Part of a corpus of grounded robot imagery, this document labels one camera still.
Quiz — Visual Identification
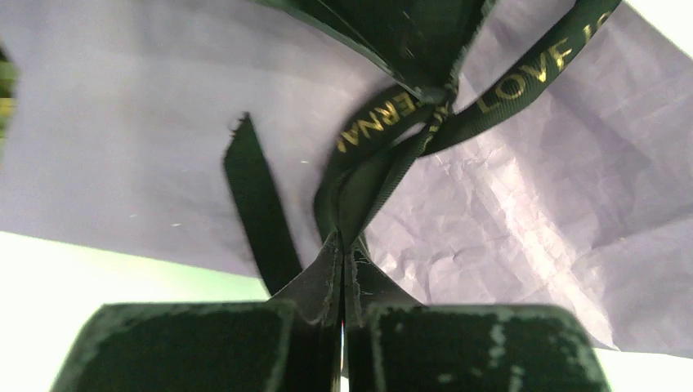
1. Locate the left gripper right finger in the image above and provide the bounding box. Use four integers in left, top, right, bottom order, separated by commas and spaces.
344, 243, 610, 391

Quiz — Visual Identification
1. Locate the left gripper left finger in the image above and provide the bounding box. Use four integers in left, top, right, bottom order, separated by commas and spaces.
52, 234, 342, 391

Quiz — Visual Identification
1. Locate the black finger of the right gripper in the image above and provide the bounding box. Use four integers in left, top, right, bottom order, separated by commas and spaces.
263, 0, 495, 103

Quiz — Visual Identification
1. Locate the black ribbon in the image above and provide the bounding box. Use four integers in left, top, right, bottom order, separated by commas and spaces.
223, 1, 617, 294

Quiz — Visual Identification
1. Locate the purple pink wrapping paper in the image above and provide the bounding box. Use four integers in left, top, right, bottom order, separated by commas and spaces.
1, 1, 692, 357

